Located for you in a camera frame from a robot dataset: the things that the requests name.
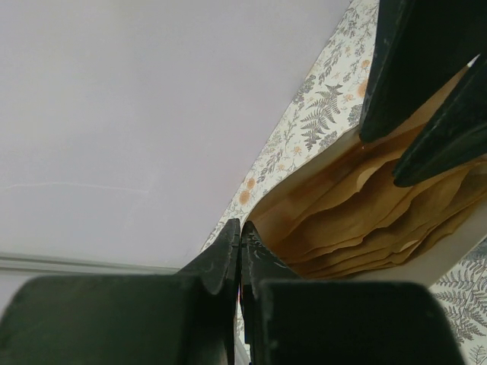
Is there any orange coffee filter box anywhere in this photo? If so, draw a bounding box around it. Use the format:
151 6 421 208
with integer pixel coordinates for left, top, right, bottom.
247 52 487 292

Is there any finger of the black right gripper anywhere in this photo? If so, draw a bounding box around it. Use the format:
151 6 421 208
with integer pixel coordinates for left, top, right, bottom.
360 0 486 143
393 55 486 187

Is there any stack of brown filters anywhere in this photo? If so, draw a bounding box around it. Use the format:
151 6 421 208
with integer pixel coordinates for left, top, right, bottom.
262 125 487 281

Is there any floral table mat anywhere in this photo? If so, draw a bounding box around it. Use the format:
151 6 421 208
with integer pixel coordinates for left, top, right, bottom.
222 1 486 364

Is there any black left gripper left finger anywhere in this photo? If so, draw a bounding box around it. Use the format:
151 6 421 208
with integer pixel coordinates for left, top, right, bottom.
1 219 240 364

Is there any aluminium frame rail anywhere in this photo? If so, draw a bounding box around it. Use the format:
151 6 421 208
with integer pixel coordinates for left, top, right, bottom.
1 253 179 275

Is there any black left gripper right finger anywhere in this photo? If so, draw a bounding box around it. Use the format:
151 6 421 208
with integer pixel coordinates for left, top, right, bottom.
241 222 463 364

